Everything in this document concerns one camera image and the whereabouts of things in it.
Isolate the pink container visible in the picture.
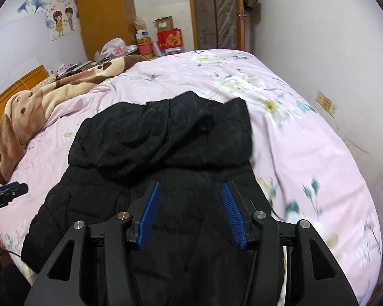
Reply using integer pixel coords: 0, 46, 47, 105
138, 41, 153, 57

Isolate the wooden door with curtain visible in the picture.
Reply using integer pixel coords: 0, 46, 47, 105
187, 0, 246, 52

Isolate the grey mesh door curtain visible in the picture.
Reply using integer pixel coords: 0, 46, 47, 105
191, 0, 238, 50

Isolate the black puffer jacket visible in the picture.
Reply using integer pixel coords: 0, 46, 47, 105
21, 91, 287, 306

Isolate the pink floral quilt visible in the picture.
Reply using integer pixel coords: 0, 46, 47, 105
0, 49, 383, 306

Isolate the brown dog print blanket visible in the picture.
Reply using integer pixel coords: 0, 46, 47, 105
0, 54, 148, 183

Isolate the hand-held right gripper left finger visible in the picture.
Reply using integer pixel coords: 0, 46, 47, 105
24, 181, 162, 306

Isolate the cartoon couple wall sticker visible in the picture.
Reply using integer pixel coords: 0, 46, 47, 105
47, 6, 77, 41

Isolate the red gift box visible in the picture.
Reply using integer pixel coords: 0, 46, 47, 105
156, 29, 183, 50

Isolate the wooden headboard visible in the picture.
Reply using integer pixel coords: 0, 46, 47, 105
0, 65, 50, 138

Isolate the wooden wardrobe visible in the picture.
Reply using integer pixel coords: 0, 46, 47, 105
75, 0, 138, 61

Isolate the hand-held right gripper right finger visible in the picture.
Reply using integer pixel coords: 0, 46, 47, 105
222, 181, 360, 306

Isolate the blue flower wall sticker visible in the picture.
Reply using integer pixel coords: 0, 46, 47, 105
17, 0, 49, 15

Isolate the white plastic bag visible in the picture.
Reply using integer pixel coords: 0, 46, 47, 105
100, 37, 127, 58

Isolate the brown cardboard box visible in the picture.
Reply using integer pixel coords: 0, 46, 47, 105
152, 16, 174, 33

